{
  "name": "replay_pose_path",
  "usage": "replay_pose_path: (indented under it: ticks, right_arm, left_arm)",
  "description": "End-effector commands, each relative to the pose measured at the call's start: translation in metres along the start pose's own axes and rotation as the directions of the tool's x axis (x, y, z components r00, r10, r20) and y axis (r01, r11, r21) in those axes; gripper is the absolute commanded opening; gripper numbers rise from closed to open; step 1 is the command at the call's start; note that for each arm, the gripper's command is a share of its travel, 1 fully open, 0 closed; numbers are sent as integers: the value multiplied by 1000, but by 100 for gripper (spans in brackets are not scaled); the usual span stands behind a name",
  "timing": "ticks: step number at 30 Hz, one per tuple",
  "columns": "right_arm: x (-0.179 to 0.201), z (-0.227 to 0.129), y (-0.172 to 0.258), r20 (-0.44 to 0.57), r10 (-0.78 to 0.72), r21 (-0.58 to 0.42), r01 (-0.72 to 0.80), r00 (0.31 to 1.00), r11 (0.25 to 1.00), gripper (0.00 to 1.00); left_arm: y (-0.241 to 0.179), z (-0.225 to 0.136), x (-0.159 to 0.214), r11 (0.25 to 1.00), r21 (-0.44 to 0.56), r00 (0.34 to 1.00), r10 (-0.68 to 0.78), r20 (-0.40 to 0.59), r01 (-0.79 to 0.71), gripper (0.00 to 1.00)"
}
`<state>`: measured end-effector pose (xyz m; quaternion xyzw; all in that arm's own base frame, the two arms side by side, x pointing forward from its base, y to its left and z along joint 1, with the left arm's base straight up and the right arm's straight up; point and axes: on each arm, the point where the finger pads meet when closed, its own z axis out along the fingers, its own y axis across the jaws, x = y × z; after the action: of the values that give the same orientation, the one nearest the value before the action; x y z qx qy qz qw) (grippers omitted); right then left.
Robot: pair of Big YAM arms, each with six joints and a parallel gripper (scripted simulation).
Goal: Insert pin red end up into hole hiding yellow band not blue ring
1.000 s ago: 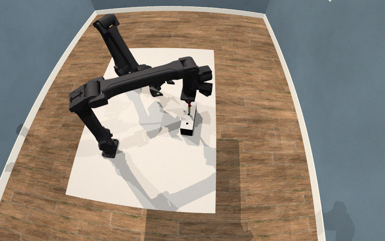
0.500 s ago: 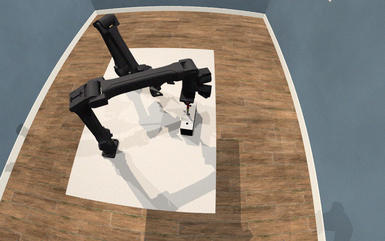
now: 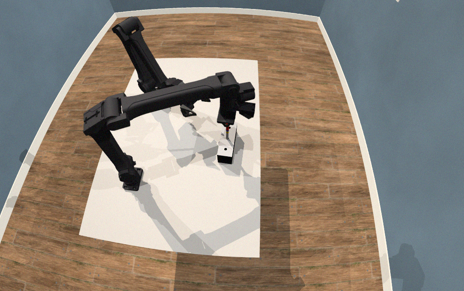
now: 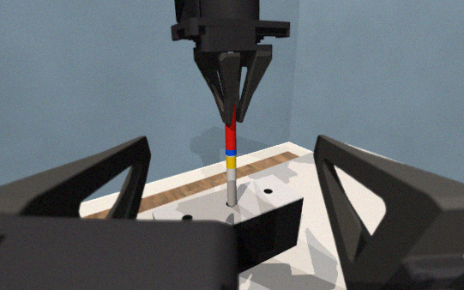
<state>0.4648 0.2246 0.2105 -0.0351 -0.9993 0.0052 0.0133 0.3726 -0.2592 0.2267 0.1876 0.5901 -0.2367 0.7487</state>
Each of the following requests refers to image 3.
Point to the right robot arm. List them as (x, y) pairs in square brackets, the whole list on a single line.
[(107, 115)]

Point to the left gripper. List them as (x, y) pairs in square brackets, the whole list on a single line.
[(187, 107)]

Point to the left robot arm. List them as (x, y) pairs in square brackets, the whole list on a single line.
[(150, 75)]

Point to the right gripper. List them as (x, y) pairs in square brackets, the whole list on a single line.
[(222, 117)]

